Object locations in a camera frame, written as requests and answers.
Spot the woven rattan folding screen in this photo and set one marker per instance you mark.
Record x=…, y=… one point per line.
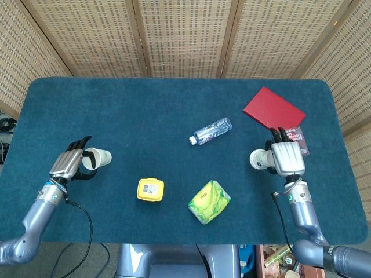
x=185, y=37

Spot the clear plastic water bottle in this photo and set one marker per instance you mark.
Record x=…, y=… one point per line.
x=211, y=131

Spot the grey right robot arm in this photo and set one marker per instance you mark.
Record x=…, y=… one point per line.
x=304, y=211

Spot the wooden crate of props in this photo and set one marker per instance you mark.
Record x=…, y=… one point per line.
x=278, y=260

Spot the flat red box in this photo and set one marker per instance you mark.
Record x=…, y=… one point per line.
x=274, y=110

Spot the dark teal table mat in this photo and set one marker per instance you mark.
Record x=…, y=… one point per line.
x=145, y=116

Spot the yellow lidded green tub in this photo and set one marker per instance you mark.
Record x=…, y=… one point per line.
x=150, y=189

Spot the single white paper cup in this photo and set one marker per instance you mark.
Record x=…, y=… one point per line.
x=101, y=157

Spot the grey robot torso base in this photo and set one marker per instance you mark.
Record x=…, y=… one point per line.
x=174, y=263

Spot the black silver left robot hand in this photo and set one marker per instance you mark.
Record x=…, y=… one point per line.
x=66, y=163

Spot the green yellow tissue pack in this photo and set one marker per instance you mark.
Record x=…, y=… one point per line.
x=208, y=202

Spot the blue plastic object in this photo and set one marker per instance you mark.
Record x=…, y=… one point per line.
x=246, y=257

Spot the black red coffee capsule box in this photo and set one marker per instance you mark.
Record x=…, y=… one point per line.
x=301, y=140

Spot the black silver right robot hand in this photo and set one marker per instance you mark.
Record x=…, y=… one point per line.
x=290, y=157

